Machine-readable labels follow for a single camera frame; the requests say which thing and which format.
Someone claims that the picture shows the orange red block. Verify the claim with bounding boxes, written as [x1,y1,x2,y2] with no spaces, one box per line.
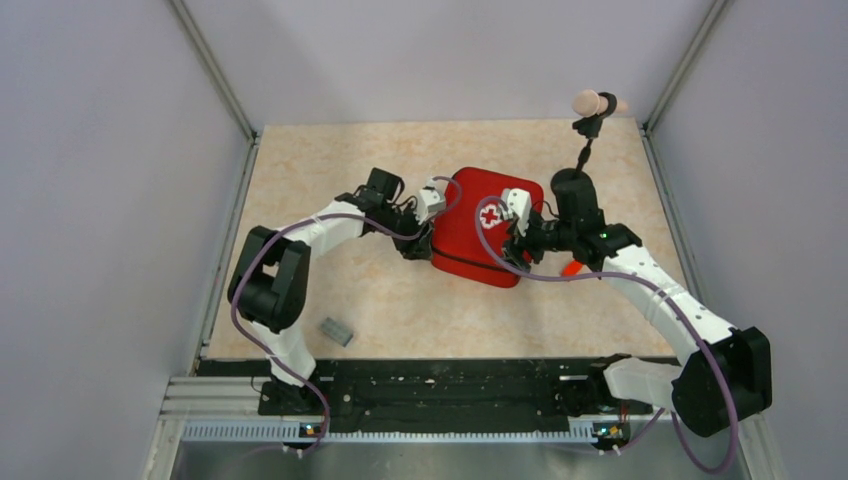
[561,260,584,277]

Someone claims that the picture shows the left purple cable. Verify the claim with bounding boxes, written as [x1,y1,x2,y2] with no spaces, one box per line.
[229,175,464,455]

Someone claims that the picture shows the grey blue pill blister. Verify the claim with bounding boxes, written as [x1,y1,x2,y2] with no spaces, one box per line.
[319,317,354,347]

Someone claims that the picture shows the red black medicine kit bag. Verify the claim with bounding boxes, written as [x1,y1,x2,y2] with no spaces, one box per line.
[430,166,545,289]

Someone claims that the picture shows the black microphone stand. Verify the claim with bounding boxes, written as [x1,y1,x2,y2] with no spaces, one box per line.
[570,89,629,180]

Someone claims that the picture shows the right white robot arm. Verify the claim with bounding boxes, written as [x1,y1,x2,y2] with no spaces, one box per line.
[494,168,773,437]

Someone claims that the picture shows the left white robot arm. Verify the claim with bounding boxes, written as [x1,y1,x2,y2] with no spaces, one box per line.
[227,168,447,414]

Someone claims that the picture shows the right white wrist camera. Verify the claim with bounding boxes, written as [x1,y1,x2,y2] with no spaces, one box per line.
[500,188,532,237]

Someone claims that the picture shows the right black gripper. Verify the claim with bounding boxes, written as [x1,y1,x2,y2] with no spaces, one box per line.
[497,207,577,275]

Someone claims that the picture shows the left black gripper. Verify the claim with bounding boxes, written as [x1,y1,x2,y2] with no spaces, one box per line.
[378,200,434,260]

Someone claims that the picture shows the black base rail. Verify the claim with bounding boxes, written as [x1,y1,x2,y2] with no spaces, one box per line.
[258,358,653,434]

